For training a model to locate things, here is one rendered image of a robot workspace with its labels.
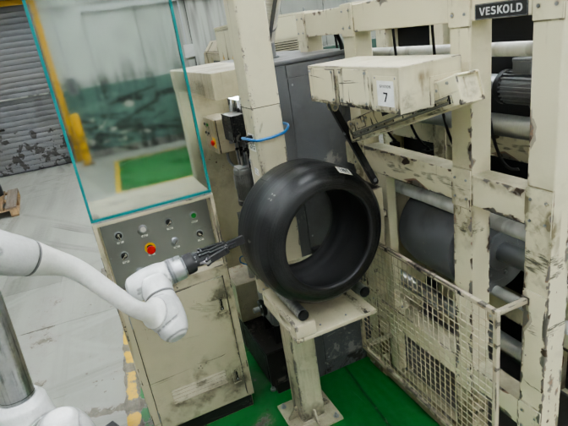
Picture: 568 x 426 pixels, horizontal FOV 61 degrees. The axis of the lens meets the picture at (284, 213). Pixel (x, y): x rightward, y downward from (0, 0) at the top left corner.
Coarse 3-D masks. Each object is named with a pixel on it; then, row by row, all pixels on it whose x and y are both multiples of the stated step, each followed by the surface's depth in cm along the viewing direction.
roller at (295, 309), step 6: (270, 288) 211; (276, 294) 205; (282, 300) 199; (288, 300) 195; (288, 306) 194; (294, 306) 190; (300, 306) 189; (294, 312) 189; (300, 312) 186; (306, 312) 186; (300, 318) 186; (306, 318) 187
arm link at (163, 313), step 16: (48, 256) 131; (64, 256) 137; (32, 272) 128; (48, 272) 133; (64, 272) 137; (80, 272) 140; (96, 272) 144; (96, 288) 143; (112, 288) 146; (112, 304) 147; (128, 304) 148; (144, 304) 152; (160, 304) 156; (176, 304) 160; (144, 320) 153; (160, 320) 155; (176, 320) 157; (160, 336) 158; (176, 336) 156
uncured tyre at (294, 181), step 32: (256, 192) 183; (288, 192) 172; (320, 192) 175; (352, 192) 182; (256, 224) 175; (288, 224) 172; (352, 224) 213; (256, 256) 177; (320, 256) 215; (352, 256) 208; (288, 288) 179; (320, 288) 185
